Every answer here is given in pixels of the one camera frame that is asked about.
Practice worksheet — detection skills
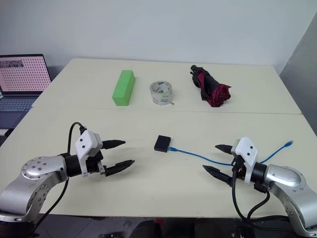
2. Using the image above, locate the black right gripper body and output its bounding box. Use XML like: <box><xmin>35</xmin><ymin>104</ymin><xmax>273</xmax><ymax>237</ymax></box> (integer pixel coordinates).
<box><xmin>228</xmin><ymin>155</ymin><xmax>248</xmax><ymax>186</ymax></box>

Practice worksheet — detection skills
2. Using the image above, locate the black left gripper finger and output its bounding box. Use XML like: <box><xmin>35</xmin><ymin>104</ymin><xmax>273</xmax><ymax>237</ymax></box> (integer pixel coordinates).
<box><xmin>105</xmin><ymin>159</ymin><xmax>136</xmax><ymax>178</ymax></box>
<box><xmin>102</xmin><ymin>139</ymin><xmax>127</xmax><ymax>150</ymax></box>

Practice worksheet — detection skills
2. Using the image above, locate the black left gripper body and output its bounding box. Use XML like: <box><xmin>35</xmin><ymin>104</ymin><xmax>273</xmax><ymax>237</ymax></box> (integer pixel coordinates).
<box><xmin>85</xmin><ymin>148</ymin><xmax>107</xmax><ymax>177</ymax></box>

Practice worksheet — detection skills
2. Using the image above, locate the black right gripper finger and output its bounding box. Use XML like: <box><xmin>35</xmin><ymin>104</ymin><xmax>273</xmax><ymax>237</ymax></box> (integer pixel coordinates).
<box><xmin>202</xmin><ymin>164</ymin><xmax>233</xmax><ymax>186</ymax></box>
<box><xmin>214</xmin><ymin>144</ymin><xmax>236</xmax><ymax>156</ymax></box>

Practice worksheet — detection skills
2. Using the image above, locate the small black adapter box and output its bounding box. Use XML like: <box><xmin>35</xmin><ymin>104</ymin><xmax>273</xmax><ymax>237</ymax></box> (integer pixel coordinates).
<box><xmin>153</xmin><ymin>134</ymin><xmax>172</xmax><ymax>153</ymax></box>

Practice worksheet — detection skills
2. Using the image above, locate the green foam block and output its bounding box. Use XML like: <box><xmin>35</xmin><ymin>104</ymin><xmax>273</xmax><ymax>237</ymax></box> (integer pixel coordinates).
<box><xmin>111</xmin><ymin>69</ymin><xmax>137</xmax><ymax>107</ymax></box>

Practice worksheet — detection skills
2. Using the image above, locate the folded black red umbrella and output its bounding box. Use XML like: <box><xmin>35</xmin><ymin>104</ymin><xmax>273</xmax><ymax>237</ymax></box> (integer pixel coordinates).
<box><xmin>190</xmin><ymin>64</ymin><xmax>232</xmax><ymax>108</ymax></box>

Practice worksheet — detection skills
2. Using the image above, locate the dark rounded shape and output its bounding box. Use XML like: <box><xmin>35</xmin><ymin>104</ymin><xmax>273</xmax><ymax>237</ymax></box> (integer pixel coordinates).
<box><xmin>131</xmin><ymin>219</ymin><xmax>163</xmax><ymax>238</ymax></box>

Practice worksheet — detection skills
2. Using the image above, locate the clear packing tape roll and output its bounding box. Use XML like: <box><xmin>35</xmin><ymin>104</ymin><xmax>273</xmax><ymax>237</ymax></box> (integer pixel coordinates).
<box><xmin>149</xmin><ymin>80</ymin><xmax>175</xmax><ymax>106</ymax></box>

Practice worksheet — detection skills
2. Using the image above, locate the open laptop computer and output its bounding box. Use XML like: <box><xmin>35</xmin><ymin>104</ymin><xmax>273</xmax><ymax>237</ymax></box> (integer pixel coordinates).
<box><xmin>0</xmin><ymin>54</ymin><xmax>53</xmax><ymax>130</ymax></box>

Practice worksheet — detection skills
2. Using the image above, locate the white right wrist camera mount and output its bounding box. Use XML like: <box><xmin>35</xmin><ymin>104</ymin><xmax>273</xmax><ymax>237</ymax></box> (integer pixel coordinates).
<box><xmin>234</xmin><ymin>136</ymin><xmax>259</xmax><ymax>184</ymax></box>

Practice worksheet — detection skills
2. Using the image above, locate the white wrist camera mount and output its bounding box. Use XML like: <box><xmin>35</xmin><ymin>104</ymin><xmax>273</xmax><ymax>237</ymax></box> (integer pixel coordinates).
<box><xmin>234</xmin><ymin>136</ymin><xmax>259</xmax><ymax>184</ymax></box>
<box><xmin>75</xmin><ymin>130</ymin><xmax>103</xmax><ymax>179</ymax></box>

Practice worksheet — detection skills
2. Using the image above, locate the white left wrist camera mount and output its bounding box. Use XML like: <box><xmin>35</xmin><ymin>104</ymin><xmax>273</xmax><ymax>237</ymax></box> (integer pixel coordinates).
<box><xmin>75</xmin><ymin>130</ymin><xmax>103</xmax><ymax>179</ymax></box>

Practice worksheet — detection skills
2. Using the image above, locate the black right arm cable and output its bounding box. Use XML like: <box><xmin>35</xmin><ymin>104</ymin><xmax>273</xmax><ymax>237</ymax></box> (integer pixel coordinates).
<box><xmin>231</xmin><ymin>158</ymin><xmax>271</xmax><ymax>220</ymax></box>

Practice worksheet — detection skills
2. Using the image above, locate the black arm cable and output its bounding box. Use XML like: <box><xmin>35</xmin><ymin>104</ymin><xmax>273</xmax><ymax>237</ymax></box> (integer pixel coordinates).
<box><xmin>34</xmin><ymin>121</ymin><xmax>88</xmax><ymax>228</ymax></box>
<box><xmin>231</xmin><ymin>158</ymin><xmax>271</xmax><ymax>220</ymax></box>

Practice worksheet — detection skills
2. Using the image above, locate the blue Ethernet cable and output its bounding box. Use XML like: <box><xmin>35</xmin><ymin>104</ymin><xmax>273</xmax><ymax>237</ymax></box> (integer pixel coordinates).
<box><xmin>168</xmin><ymin>140</ymin><xmax>294</xmax><ymax>167</ymax></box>

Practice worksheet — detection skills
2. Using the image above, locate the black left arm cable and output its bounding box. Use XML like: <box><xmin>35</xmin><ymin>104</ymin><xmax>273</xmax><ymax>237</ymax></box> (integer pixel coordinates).
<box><xmin>34</xmin><ymin>121</ymin><xmax>88</xmax><ymax>228</ymax></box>

